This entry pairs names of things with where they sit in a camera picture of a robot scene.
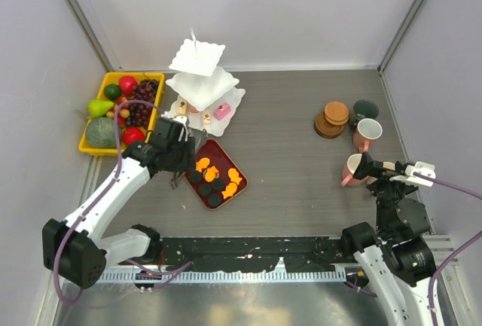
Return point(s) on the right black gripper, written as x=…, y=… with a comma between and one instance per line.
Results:
x=368, y=166

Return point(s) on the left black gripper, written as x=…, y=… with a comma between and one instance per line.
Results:
x=187, y=163

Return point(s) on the metal tweezers tongs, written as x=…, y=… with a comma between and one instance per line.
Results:
x=200, y=138

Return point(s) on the pink cake slice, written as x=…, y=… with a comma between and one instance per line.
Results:
x=193, y=109

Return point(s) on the cream cake with chocolate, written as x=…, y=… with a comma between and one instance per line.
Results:
x=206, y=118

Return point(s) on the pink cake with cherry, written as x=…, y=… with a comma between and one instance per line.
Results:
x=222, y=111

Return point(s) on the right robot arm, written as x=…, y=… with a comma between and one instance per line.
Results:
x=393, y=254

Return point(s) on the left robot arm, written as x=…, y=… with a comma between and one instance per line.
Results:
x=75, y=248

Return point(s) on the cream cup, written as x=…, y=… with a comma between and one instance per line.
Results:
x=371, y=180

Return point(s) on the pink mug lying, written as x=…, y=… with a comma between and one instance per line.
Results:
x=349, y=169

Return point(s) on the orange fish cookie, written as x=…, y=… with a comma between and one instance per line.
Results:
x=202, y=163

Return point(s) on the black round cookie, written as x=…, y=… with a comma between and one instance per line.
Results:
x=195, y=177

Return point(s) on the pink mug upright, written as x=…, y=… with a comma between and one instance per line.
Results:
x=366, y=133

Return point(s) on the red apple at front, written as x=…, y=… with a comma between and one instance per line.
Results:
x=131, y=135

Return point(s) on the red apple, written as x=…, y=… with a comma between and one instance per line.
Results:
x=131, y=135
x=127, y=85

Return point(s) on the dark purple grape bunch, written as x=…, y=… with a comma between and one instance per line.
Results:
x=140, y=113

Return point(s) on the stack of wooden coasters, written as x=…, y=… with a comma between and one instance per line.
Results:
x=330, y=123

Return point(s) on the dark green mug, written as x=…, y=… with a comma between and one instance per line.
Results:
x=362, y=109

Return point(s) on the white three-tier serving stand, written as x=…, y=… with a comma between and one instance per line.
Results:
x=203, y=83

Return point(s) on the small red cherry cluster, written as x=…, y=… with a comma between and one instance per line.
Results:
x=123, y=113

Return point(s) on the green melon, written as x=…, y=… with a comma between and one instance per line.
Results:
x=100, y=133

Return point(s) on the red apple at back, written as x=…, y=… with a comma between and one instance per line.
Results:
x=127, y=85

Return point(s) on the green lime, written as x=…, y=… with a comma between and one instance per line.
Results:
x=112, y=92

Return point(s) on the green pear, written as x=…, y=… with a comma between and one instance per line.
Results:
x=99, y=108

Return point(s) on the yellow plastic fruit bin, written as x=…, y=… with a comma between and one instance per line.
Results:
x=113, y=78

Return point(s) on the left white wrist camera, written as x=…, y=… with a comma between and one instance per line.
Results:
x=183, y=121

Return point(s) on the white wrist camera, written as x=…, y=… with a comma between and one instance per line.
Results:
x=416, y=174
x=183, y=121

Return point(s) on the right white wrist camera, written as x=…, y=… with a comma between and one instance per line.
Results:
x=416, y=174

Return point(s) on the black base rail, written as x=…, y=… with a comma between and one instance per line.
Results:
x=256, y=254

